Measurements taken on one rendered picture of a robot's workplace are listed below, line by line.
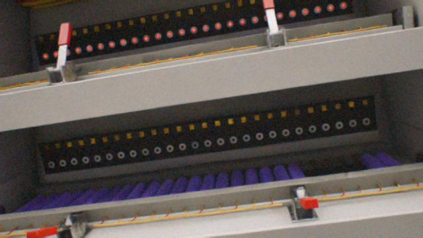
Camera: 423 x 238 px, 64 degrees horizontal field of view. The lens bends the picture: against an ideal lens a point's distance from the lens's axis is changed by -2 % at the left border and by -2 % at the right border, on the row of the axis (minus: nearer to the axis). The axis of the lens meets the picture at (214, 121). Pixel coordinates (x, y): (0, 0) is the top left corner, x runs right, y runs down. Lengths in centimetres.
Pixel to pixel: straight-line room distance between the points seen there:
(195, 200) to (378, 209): 20
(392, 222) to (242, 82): 21
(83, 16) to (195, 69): 36
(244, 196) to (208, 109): 21
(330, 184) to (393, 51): 16
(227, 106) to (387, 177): 27
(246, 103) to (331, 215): 26
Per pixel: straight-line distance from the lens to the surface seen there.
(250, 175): 48
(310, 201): 32
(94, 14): 70
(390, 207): 42
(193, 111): 59
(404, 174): 46
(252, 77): 40
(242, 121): 54
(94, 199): 52
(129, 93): 42
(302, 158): 53
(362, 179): 44
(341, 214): 40
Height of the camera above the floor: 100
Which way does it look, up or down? 8 degrees up
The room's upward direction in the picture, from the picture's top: 7 degrees counter-clockwise
